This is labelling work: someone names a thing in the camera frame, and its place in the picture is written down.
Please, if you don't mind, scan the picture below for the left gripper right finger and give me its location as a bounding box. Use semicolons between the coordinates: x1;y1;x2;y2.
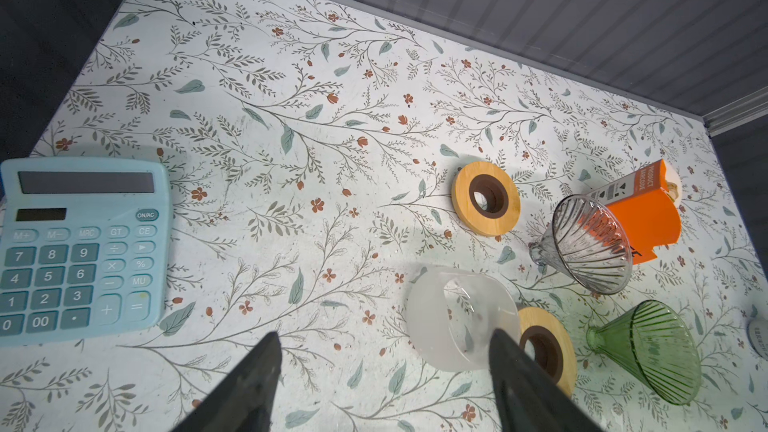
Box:
489;329;600;432

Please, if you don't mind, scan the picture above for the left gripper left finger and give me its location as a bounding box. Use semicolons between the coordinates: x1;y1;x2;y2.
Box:
173;332;282;432

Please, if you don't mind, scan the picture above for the green glass dripper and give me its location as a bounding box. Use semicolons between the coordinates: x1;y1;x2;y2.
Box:
586;300;702;405

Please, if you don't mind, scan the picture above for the grey glass dripper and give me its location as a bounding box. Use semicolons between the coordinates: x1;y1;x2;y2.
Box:
529;194;633;295

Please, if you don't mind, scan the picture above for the orange coffee filter box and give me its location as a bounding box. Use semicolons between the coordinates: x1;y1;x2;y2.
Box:
587;160;682;265

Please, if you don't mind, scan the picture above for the light blue calculator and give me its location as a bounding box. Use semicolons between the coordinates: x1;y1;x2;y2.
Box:
1;157;173;347

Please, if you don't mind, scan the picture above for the clear plastic bottle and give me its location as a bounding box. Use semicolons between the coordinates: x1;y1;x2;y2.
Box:
747;317;768;360

